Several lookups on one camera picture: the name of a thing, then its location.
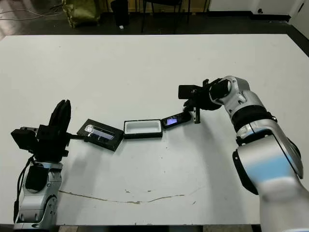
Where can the black box base white insert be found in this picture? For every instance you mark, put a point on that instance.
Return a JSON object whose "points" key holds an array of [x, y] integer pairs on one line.
{"points": [[142, 129]]}

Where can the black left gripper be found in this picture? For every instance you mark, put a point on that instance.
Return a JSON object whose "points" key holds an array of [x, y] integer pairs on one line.
{"points": [[51, 147]]}

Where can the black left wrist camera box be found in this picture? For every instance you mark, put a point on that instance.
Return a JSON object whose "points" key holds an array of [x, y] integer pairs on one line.
{"points": [[24, 141]]}

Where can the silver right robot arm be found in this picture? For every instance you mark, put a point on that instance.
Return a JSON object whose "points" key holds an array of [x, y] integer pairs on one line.
{"points": [[265, 149]]}

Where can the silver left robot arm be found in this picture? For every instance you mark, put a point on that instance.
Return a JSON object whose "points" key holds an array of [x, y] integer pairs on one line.
{"points": [[36, 205]]}

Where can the white door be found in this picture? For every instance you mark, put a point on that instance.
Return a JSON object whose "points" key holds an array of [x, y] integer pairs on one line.
{"points": [[301, 17]]}

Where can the black printed box lid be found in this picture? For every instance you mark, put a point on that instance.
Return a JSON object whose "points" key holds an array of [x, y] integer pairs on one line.
{"points": [[101, 135]]}

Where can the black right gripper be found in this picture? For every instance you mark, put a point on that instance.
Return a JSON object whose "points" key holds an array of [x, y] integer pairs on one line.
{"points": [[205, 101]]}

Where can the slim black camera with screen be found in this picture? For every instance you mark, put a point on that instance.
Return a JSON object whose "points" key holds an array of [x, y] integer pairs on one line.
{"points": [[176, 120]]}

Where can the black mesh folding chair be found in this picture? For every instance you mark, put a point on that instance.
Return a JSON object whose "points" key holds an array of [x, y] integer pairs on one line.
{"points": [[161, 0]]}

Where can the black round door stop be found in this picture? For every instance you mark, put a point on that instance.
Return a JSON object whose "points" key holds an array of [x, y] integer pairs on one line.
{"points": [[260, 11]]}

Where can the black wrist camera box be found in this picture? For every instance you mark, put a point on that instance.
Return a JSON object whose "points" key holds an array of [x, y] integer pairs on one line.
{"points": [[187, 91], [24, 141]]}

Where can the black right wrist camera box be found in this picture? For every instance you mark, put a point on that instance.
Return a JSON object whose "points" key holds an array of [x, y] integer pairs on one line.
{"points": [[187, 91]]}

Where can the olive green sack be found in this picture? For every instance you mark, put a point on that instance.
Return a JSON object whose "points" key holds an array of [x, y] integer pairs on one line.
{"points": [[82, 12]]}

